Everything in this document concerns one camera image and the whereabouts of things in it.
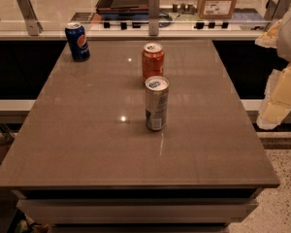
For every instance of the silver energy drink can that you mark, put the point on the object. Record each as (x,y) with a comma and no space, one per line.
(156,102)

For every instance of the metal glass bracket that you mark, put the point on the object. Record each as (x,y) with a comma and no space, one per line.
(153,17)
(33,26)
(275,10)

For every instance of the blue pepsi can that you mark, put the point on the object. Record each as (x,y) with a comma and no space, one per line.
(76,38)

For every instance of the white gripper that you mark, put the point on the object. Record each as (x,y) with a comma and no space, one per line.
(277,100)

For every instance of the dark tray bin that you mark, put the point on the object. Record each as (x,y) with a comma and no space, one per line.
(126,0)

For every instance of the left metal glass bracket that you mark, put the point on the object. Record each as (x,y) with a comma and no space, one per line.
(33,26)

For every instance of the middle metal glass bracket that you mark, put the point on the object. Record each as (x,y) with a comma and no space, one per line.
(153,17)

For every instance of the cardboard box with label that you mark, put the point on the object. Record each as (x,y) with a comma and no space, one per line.
(216,9)

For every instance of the right metal glass bracket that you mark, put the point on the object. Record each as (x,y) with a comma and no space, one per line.
(275,10)

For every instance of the red coke can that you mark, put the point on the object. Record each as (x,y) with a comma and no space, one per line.
(152,60)

